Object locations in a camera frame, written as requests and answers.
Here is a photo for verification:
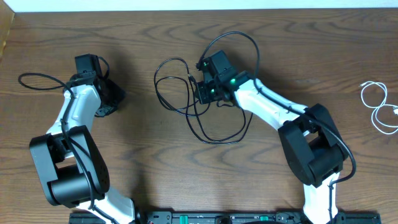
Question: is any black round USB cable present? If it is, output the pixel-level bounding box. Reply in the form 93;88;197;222
185;74;254;145

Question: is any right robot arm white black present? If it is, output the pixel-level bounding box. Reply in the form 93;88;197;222
195;72;349;223

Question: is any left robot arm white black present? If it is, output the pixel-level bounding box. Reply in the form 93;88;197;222
29;70;137;223

